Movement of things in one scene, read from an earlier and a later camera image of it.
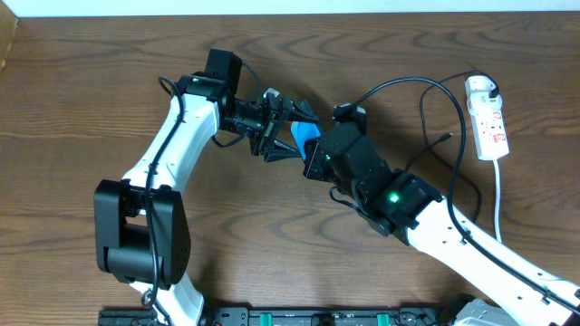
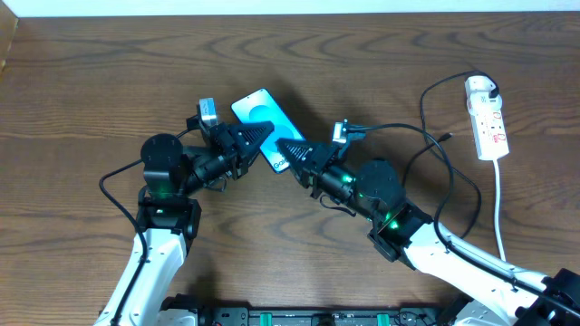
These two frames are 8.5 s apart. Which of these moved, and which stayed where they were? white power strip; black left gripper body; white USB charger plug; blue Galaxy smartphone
Moved: black left gripper body; blue Galaxy smartphone
Stayed: white USB charger plug; white power strip
